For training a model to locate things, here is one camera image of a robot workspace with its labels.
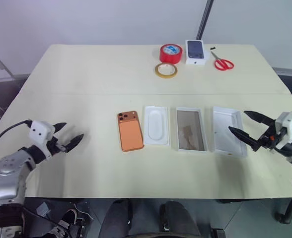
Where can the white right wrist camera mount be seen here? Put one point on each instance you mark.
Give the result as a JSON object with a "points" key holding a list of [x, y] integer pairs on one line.
{"points": [[291, 121]]}

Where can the yellow tape roll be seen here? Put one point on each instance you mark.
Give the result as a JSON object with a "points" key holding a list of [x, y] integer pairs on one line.
{"points": [[158, 73]]}

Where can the white box bottom tray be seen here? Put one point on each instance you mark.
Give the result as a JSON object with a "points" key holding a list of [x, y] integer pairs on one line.
{"points": [[190, 131]]}

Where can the white plastic phone tray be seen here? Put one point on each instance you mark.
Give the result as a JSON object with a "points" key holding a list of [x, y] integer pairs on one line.
{"points": [[156, 126]]}

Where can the red tape roll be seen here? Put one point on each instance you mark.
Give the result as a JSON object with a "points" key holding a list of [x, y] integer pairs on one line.
{"points": [[166, 57]]}

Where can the black and white shoe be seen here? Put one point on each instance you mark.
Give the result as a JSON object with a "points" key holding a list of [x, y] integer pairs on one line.
{"points": [[65, 221]]}

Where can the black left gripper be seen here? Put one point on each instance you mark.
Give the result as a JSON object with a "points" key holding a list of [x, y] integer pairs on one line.
{"points": [[56, 146]]}

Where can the grey metal pole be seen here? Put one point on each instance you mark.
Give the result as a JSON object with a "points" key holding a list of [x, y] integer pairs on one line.
{"points": [[203, 19]]}

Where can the black chair base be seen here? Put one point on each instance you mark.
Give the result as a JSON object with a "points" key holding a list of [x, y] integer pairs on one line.
{"points": [[283, 218]]}

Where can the white box with phone print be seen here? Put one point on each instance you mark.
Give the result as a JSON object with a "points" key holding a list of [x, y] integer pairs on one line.
{"points": [[195, 50]]}

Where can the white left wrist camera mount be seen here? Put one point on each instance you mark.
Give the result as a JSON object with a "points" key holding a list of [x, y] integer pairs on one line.
{"points": [[40, 132]]}

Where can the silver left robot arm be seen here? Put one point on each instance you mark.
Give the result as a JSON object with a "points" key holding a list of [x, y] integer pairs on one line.
{"points": [[8, 173]]}

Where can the orange smartphone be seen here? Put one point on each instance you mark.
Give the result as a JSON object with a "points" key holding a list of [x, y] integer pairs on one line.
{"points": [[130, 135]]}

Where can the small black clip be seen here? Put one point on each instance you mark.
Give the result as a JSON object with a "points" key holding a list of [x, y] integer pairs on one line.
{"points": [[213, 47]]}

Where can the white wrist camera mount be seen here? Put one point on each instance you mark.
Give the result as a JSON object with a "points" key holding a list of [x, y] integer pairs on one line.
{"points": [[291, 121], [40, 132]]}

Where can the white box lid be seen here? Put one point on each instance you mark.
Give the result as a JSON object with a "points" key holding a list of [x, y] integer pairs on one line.
{"points": [[225, 138]]}

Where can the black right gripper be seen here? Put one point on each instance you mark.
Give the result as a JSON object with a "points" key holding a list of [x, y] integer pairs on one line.
{"points": [[269, 140]]}

